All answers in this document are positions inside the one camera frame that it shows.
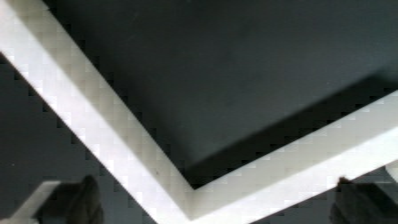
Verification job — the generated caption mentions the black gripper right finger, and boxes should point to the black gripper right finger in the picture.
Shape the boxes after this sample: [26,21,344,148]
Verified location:
[328,178,398,224]

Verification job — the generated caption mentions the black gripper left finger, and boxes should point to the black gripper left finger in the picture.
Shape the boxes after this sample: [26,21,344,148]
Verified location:
[35,176,104,224]

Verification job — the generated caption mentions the white L-shaped fence wall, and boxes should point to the white L-shaped fence wall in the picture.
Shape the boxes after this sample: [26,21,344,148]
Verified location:
[0,0,398,224]

